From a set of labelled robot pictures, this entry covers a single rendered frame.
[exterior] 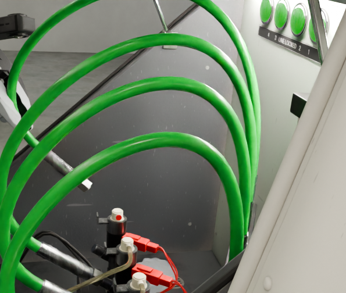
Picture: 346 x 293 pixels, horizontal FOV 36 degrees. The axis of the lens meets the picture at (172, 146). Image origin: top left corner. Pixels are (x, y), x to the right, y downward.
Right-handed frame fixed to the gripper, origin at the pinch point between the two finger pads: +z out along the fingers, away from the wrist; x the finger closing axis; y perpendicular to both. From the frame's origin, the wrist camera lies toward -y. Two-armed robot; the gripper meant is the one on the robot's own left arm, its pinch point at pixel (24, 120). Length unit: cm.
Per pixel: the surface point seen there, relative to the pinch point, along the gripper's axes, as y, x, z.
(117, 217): -6.3, 2.1, 20.2
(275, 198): -34, 32, 27
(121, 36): 171, -600, -217
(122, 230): -5.4, 1.1, 22.1
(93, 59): -21.2, 16.0, 4.8
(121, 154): -23.3, 27.4, 17.2
